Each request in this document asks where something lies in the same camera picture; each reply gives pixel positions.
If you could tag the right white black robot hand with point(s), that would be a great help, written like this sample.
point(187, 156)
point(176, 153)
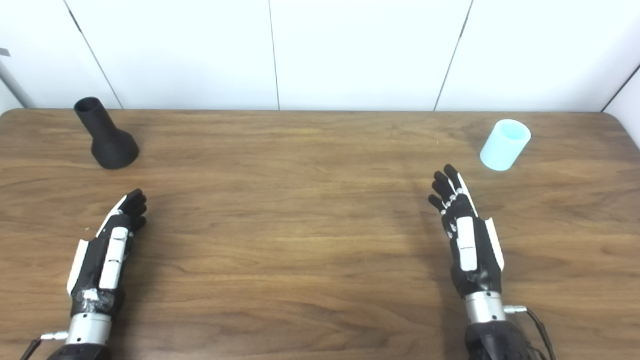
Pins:
point(477, 250)

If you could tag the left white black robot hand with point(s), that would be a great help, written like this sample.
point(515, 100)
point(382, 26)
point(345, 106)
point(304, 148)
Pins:
point(95, 265)

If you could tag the black funnel-shaped nozzle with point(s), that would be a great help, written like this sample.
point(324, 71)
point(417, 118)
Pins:
point(111, 145)

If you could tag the grey wall corner post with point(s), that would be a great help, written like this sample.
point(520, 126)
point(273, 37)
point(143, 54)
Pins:
point(16, 86)

